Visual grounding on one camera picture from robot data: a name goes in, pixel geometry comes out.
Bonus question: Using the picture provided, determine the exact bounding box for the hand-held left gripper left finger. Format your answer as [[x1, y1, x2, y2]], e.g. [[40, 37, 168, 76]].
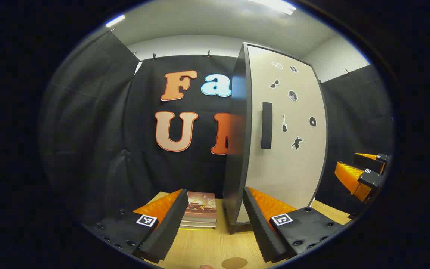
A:
[[82, 189, 189, 264]]

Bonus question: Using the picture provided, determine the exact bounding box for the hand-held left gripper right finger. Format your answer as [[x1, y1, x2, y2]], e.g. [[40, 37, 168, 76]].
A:
[[242, 187, 344, 264]]

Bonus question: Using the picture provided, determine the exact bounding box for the round brown coaster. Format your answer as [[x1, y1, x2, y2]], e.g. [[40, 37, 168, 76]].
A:
[[221, 257, 248, 269]]

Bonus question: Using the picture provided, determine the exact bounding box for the grey cabinet door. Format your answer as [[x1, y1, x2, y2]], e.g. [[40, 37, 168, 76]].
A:
[[236, 44, 329, 225]]

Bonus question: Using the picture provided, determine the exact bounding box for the stack of books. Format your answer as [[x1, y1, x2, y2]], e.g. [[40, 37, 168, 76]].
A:
[[180, 191, 218, 229]]

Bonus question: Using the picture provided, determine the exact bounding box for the black backdrop cloth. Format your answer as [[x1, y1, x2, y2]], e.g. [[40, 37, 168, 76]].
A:
[[40, 30, 395, 225]]

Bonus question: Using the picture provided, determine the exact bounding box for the large ceiling light panel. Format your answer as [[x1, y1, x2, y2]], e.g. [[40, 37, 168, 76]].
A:
[[249, 0, 297, 15]]

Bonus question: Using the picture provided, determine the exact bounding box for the narrow ceiling light strip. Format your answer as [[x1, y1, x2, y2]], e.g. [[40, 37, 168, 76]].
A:
[[106, 15, 126, 28]]

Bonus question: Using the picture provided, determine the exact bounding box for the black door handle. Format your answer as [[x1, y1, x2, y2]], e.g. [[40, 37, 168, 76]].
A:
[[261, 102, 273, 150]]

